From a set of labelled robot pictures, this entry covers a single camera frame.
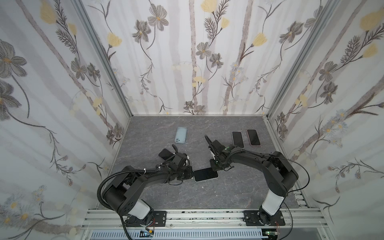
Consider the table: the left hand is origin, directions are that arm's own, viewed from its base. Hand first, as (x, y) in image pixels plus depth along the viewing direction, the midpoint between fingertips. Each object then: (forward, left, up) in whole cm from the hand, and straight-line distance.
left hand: (193, 170), depth 88 cm
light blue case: (-1, -8, -5) cm, 9 cm away
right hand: (+3, -11, 0) cm, 11 cm away
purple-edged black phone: (-1, -7, -5) cm, 9 cm away
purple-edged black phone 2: (+14, +18, -4) cm, 23 cm away
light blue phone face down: (+23, -33, 0) cm, 40 cm away
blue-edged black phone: (+23, -32, 0) cm, 39 cm away
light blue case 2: (+29, +8, -3) cm, 30 cm away
